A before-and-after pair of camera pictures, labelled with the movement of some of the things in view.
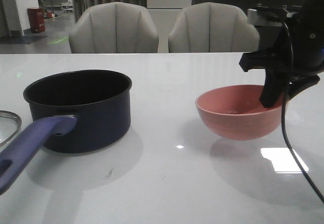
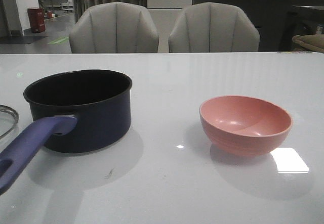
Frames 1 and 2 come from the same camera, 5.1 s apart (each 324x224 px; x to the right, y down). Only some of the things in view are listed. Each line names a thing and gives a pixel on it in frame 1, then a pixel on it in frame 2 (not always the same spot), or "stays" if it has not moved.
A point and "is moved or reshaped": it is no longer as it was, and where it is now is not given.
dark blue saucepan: x=73 y=111 stays
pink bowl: x=236 y=113 is moved or reshaped
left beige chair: x=113 y=27 stays
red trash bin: x=37 y=20 stays
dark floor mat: x=21 y=39 stays
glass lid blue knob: x=10 y=124 is moved or reshaped
